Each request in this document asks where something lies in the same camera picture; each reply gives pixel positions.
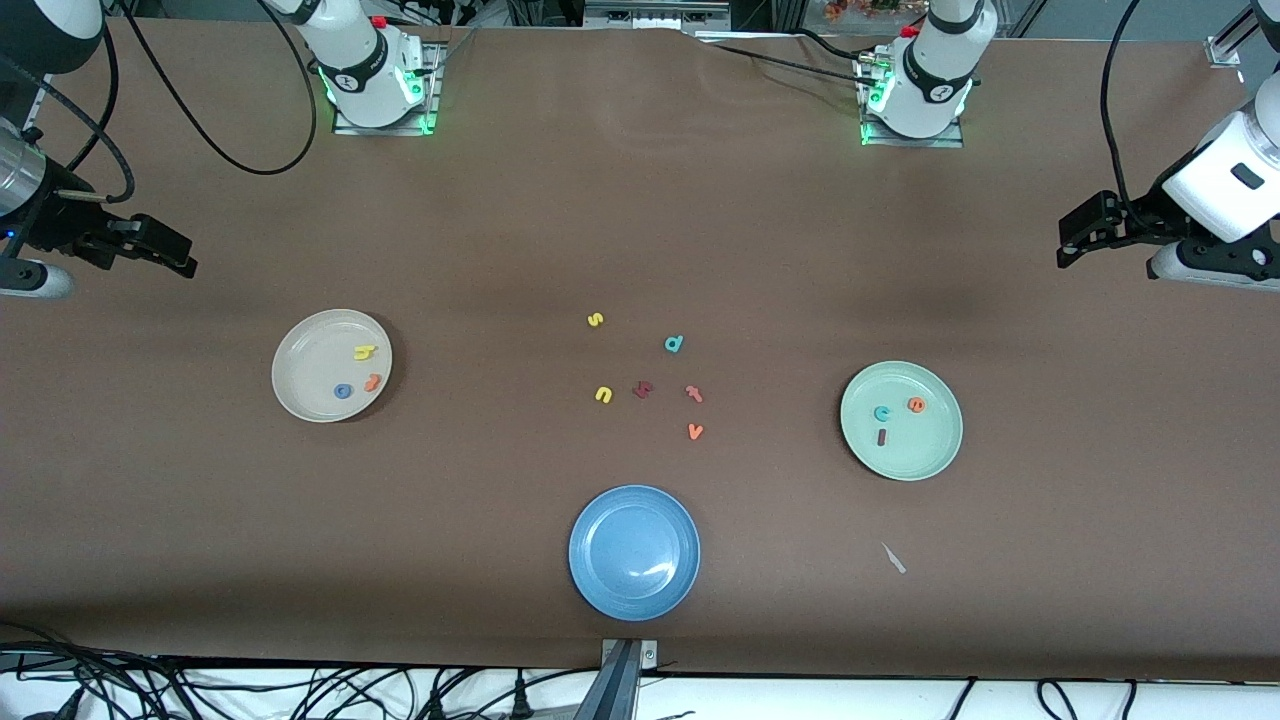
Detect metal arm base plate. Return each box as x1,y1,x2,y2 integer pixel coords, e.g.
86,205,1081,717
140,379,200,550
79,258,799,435
855,50,966,149
332,40,441,136

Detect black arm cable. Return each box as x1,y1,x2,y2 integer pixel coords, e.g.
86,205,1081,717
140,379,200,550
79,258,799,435
1100,0,1146,226
5,0,318,204

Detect blue plate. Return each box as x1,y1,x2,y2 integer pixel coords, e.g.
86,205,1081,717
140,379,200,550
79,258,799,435
568,484,702,623

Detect green plate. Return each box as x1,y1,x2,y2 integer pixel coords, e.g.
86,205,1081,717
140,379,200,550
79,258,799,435
839,360,965,483

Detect brown table cover sheet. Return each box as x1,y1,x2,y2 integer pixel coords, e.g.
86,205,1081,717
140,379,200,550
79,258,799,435
0,18,1280,683

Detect dark camera pole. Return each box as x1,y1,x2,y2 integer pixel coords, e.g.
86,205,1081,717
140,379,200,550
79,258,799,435
575,640,641,720

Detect beige brown plate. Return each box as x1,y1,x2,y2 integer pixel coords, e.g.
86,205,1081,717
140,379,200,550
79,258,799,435
271,308,394,424

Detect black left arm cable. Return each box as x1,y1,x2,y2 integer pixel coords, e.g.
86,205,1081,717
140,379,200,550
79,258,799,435
1100,0,1146,226

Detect black cable on table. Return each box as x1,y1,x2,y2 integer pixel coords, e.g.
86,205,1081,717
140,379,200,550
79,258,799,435
700,38,881,89

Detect silver metal frame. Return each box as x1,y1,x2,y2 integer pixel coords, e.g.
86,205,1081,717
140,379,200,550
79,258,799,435
583,0,733,33

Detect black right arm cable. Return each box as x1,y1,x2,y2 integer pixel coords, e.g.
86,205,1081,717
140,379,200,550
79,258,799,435
5,0,318,204

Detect orange flowers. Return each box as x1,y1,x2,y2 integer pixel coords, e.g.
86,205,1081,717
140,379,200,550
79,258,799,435
825,0,906,23

